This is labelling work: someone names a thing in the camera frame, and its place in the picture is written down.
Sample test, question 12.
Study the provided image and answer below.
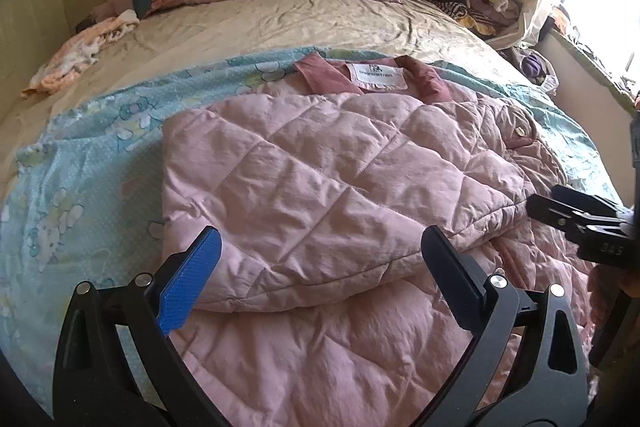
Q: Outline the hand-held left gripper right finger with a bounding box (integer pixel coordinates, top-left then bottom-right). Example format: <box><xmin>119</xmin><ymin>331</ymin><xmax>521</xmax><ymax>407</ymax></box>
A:
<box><xmin>421</xmin><ymin>226</ymin><xmax>591</xmax><ymax>427</ymax></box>

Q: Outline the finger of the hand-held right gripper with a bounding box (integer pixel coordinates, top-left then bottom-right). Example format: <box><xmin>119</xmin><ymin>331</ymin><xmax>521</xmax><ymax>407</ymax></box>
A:
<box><xmin>549</xmin><ymin>185</ymin><xmax>632</xmax><ymax>220</ymax></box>
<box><xmin>526</xmin><ymin>193</ymin><xmax>608</xmax><ymax>250</ymax></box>

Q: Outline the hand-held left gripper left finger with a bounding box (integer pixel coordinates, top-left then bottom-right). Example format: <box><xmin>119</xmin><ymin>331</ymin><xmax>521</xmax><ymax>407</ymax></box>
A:
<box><xmin>52</xmin><ymin>226</ymin><xmax>223</xmax><ymax>427</ymax></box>

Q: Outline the pink quilted jacket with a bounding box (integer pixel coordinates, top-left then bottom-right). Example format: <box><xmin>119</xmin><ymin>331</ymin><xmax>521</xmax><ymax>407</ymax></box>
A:
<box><xmin>162</xmin><ymin>53</ymin><xmax>601</xmax><ymax>427</ymax></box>

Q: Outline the light blue cartoon blanket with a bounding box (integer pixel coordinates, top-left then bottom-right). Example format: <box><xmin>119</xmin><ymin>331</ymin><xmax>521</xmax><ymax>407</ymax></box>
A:
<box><xmin>0</xmin><ymin>47</ymin><xmax>623</xmax><ymax>414</ymax></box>

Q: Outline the green cloth on windowsill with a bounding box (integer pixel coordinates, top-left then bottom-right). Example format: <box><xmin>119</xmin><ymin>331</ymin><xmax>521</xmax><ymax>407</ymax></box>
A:
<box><xmin>550</xmin><ymin>7</ymin><xmax>640</xmax><ymax>114</ymax></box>

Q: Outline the purple cloth heap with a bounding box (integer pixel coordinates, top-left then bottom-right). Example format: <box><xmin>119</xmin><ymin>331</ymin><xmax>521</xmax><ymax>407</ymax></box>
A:
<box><xmin>502</xmin><ymin>47</ymin><xmax>558</xmax><ymax>95</ymax></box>

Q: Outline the pink white patterned cloth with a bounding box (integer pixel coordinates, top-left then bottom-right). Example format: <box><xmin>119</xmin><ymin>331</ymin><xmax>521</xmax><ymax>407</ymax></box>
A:
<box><xmin>21</xmin><ymin>9</ymin><xmax>141</xmax><ymax>100</ymax></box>

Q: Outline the bed with beige sheet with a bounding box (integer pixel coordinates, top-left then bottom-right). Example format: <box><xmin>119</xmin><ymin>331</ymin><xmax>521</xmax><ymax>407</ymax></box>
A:
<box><xmin>0</xmin><ymin>0</ymin><xmax>626</xmax><ymax>427</ymax></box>

